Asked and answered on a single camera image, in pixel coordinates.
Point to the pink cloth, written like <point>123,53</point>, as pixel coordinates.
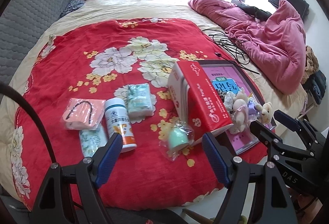
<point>83,114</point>

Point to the pink quilt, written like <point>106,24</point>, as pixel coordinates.
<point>276,46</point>

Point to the dark patterned pillow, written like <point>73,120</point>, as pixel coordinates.
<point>73,5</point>

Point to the green tissue pack lower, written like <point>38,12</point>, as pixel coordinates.
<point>92,140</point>

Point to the red and white box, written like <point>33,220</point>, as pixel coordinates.
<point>196,101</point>

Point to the grey quilted headboard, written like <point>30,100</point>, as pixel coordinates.
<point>22,24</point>

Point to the green tissue pack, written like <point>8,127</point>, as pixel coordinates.
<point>139,102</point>
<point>92,140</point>

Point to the small bear purple dress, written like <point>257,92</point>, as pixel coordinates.
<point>262,113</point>

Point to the cream teddy bear pink dress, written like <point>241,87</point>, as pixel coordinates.
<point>240,114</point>

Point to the mint sponge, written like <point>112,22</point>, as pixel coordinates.
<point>178,138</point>

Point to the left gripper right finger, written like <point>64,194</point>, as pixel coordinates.
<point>271,200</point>

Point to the green tissue pack upper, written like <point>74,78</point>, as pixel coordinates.
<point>139,102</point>

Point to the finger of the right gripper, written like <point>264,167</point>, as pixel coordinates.
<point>275,145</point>
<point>308,134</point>

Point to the white supplement bottle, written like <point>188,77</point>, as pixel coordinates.
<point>117,121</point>

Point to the red floral blanket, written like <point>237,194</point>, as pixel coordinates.
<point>99,61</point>

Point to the pink lined box tray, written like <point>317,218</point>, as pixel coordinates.
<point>228,76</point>

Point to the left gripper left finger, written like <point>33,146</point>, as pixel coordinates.
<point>54,202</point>

